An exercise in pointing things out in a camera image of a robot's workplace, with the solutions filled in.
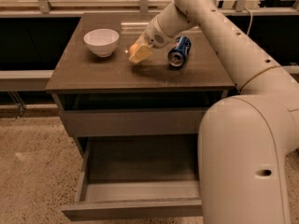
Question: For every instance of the open bottom grey drawer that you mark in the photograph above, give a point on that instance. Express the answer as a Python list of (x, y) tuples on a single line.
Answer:
[(138, 177)]

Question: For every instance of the blue soda can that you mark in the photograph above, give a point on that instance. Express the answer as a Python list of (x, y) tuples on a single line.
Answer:
[(177, 56)]

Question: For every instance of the metal railing frame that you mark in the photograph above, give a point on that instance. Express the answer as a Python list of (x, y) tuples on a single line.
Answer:
[(93, 3)]

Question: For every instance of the orange ball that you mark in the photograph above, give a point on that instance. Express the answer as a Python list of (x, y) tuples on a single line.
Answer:
[(132, 48)]

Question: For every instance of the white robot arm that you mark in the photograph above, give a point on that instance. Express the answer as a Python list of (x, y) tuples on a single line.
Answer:
[(243, 140)]

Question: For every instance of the grey middle drawer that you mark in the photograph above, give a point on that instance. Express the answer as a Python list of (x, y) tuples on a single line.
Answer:
[(129, 122)]

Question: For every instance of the grey drawer cabinet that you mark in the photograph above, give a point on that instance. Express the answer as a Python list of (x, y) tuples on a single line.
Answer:
[(83, 81)]

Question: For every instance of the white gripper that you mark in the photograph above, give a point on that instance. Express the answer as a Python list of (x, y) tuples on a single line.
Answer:
[(153, 34)]

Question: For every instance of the white ceramic bowl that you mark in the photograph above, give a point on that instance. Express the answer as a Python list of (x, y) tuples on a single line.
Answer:
[(102, 42)]

